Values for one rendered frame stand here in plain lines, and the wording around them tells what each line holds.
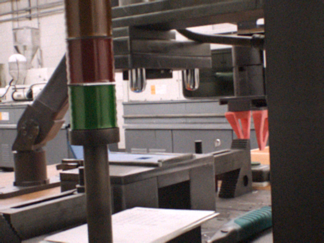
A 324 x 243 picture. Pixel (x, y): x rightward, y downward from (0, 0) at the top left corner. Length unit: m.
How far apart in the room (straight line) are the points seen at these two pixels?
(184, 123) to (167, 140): 0.32
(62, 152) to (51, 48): 3.53
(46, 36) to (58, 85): 9.89
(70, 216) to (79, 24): 0.22
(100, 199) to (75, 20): 0.14
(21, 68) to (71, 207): 8.29
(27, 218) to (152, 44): 0.26
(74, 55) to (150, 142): 6.18
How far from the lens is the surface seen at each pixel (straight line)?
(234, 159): 0.93
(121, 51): 0.66
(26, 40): 9.23
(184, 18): 0.66
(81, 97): 0.44
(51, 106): 1.09
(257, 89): 1.04
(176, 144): 6.38
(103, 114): 0.44
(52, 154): 7.87
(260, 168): 1.03
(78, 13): 0.44
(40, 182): 1.12
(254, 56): 1.04
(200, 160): 0.77
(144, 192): 0.68
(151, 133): 6.60
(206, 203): 0.79
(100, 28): 0.44
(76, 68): 0.44
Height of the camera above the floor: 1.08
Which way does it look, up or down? 3 degrees down
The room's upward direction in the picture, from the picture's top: 3 degrees counter-clockwise
